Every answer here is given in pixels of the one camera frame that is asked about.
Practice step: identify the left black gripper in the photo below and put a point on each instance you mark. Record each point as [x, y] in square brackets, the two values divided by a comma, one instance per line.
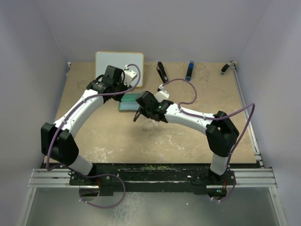
[118, 98]

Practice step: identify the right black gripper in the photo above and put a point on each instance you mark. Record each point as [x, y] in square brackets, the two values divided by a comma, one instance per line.
[144, 112]

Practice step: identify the green lined glasses case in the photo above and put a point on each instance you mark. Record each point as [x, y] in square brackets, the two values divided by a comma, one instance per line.
[129, 97]

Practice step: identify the aviator sunglasses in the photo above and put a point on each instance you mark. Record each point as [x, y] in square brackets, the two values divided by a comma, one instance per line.
[137, 115]

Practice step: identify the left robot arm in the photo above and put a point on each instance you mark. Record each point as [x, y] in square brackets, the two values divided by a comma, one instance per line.
[57, 139]

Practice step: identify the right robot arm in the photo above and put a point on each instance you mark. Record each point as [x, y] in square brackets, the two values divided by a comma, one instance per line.
[219, 130]

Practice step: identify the black stapler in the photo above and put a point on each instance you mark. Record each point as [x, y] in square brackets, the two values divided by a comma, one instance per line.
[162, 73]

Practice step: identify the blue stapler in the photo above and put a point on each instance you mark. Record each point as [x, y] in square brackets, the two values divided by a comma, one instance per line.
[189, 71]

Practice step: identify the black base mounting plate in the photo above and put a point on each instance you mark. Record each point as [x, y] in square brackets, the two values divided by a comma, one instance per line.
[196, 178]

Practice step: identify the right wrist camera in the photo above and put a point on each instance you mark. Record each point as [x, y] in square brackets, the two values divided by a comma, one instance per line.
[161, 94]

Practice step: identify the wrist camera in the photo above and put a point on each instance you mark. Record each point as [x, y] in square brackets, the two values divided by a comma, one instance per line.
[161, 94]
[129, 76]

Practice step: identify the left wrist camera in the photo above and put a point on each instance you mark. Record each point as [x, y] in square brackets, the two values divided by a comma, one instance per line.
[129, 76]

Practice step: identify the small whiteboard yellow frame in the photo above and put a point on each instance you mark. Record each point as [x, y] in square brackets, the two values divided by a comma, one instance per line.
[119, 60]

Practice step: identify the black handled tool at corner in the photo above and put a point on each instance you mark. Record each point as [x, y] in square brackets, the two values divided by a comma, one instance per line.
[231, 64]

